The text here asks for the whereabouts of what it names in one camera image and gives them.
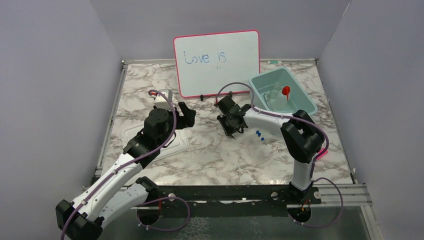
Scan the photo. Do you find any pink highlighter marker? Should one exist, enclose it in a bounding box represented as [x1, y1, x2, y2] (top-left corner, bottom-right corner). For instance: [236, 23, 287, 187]
[316, 149, 328, 161]

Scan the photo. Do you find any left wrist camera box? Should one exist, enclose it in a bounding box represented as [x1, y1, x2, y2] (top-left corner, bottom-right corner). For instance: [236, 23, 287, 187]
[150, 89, 173, 111]

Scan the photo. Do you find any teal plastic bin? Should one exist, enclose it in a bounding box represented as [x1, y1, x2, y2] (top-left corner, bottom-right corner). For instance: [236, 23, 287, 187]
[249, 67, 318, 116]

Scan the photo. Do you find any red plastic funnel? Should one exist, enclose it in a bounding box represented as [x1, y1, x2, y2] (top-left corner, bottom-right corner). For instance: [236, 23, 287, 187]
[281, 86, 291, 101]

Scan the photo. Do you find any metal test tube clamp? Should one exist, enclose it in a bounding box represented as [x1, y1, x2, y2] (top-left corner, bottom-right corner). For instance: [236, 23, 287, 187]
[263, 93, 271, 106]

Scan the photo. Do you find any pink framed whiteboard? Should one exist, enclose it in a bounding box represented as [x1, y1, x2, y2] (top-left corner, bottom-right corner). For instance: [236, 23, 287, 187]
[173, 30, 260, 98]

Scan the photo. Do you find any white bin lid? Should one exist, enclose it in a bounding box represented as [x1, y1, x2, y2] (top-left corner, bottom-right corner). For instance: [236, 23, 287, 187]
[120, 124, 189, 160]

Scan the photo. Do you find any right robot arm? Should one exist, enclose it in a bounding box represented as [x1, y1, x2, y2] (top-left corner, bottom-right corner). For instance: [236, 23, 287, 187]
[215, 95, 325, 204]

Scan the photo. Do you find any purple cable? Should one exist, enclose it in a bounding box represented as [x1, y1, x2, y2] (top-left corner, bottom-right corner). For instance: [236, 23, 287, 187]
[214, 82, 345, 229]
[59, 89, 178, 240]

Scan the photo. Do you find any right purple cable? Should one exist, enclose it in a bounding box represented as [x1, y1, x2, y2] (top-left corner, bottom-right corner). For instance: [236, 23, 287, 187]
[214, 82, 345, 229]

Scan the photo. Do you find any black front mounting rail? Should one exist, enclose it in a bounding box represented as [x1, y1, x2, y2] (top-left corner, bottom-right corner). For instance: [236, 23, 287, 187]
[82, 175, 374, 233]

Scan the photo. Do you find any small glass beaker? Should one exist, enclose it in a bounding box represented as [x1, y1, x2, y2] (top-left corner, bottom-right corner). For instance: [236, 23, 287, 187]
[269, 82, 283, 99]

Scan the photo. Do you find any clear plastic flask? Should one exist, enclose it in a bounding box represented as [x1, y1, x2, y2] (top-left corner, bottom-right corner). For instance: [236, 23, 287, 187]
[272, 91, 290, 112]

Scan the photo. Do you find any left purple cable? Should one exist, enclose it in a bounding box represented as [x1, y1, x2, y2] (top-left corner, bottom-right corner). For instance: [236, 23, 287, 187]
[59, 89, 178, 240]

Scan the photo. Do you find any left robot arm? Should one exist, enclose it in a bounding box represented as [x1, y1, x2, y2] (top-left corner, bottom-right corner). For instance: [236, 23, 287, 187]
[55, 102, 196, 240]

